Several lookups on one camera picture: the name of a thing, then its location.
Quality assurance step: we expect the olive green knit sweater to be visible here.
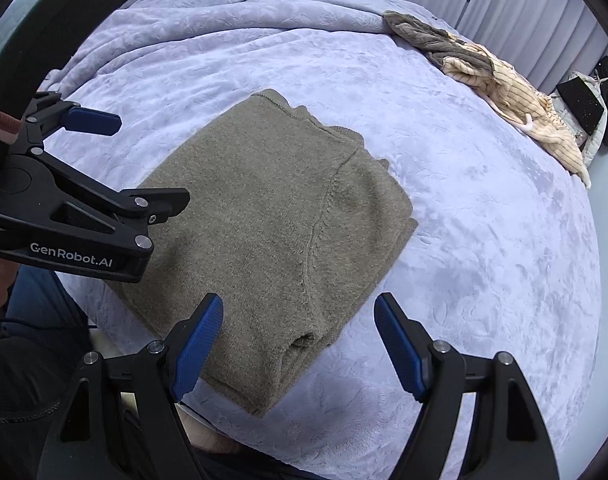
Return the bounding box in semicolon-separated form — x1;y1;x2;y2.
114;89;417;416

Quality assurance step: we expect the blue jeans leg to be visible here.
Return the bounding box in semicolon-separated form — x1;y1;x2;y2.
3;263;90;356

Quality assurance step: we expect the lavender plush bed blanket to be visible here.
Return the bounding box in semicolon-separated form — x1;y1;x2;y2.
38;0;603;480

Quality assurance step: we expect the cream and brown striped garment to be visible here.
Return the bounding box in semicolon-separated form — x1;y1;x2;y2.
383;11;591;188

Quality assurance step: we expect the black and white bag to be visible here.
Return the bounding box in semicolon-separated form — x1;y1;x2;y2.
551;55;608;167

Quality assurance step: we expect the grey pleated curtain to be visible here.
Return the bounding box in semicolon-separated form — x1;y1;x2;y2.
408;0;608;92

